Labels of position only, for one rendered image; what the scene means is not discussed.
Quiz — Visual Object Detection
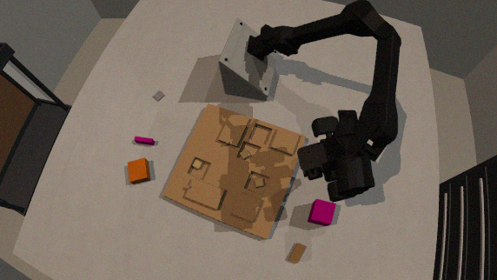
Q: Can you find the magenta block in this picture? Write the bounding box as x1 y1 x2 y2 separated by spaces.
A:
308 199 335 226

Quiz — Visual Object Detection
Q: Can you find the magenta rectangular bar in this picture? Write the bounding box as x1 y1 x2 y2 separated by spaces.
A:
135 136 155 146

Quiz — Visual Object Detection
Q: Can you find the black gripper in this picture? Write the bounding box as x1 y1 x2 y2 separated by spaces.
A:
312 116 356 202

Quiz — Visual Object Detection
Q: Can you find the grey flat square tile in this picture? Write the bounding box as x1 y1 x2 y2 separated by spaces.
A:
153 90 164 102

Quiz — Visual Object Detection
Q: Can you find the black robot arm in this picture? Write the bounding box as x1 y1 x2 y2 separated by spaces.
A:
247 0 401 196

